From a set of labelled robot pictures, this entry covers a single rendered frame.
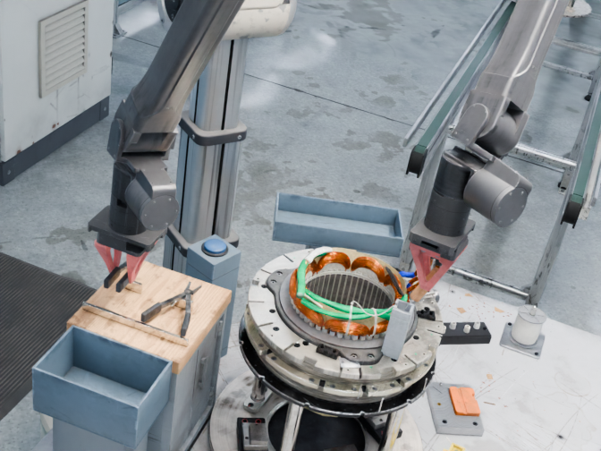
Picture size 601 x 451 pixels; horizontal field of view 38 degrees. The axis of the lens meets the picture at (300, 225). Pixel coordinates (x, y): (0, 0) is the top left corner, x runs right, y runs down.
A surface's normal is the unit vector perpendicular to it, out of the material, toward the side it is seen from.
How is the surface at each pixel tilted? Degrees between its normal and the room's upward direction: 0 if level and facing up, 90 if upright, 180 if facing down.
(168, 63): 84
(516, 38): 57
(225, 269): 90
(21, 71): 90
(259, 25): 111
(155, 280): 0
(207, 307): 0
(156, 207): 90
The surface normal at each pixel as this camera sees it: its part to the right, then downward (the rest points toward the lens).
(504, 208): 0.55, 0.47
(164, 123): 0.35, 0.85
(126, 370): -0.33, 0.48
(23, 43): 0.92, 0.32
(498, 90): -0.61, -0.27
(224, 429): 0.15, -0.83
